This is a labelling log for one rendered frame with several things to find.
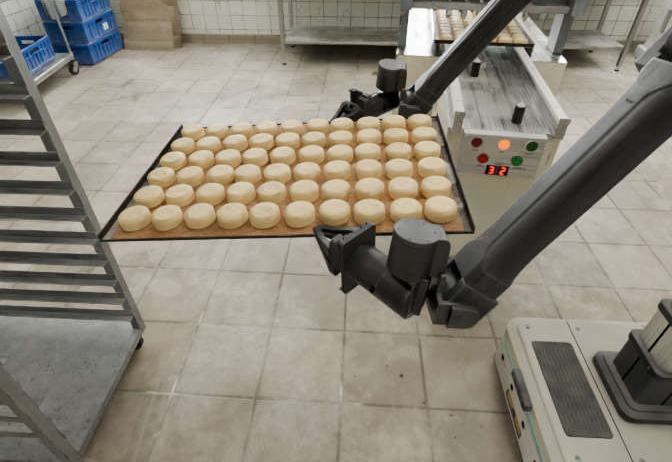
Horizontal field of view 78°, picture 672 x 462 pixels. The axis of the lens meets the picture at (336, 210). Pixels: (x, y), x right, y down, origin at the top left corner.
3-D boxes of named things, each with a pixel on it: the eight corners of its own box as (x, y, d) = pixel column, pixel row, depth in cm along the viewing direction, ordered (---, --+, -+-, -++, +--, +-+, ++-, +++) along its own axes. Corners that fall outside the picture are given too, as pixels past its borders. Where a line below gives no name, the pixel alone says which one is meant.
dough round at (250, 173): (239, 189, 77) (237, 180, 76) (232, 177, 80) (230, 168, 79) (265, 181, 78) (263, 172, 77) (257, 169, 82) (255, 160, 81)
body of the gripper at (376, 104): (346, 89, 98) (368, 80, 102) (347, 128, 104) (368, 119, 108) (365, 97, 94) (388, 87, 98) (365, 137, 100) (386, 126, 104)
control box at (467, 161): (455, 166, 136) (463, 128, 127) (532, 173, 133) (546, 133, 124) (456, 172, 133) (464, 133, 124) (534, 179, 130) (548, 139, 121)
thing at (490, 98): (416, 207, 234) (441, 42, 179) (479, 213, 229) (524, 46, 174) (414, 305, 179) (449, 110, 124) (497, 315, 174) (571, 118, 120)
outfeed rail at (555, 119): (479, -2, 277) (481, -13, 273) (483, -2, 277) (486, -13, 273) (552, 140, 121) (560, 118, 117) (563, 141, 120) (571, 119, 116)
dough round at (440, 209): (418, 209, 68) (419, 199, 67) (446, 202, 69) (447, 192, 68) (433, 227, 64) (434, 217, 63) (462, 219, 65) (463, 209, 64)
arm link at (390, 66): (420, 121, 102) (419, 103, 108) (430, 77, 93) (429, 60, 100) (371, 115, 102) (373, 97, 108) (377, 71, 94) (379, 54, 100)
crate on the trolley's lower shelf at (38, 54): (14, 58, 381) (4, 36, 369) (57, 57, 383) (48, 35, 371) (-22, 81, 337) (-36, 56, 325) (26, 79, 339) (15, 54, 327)
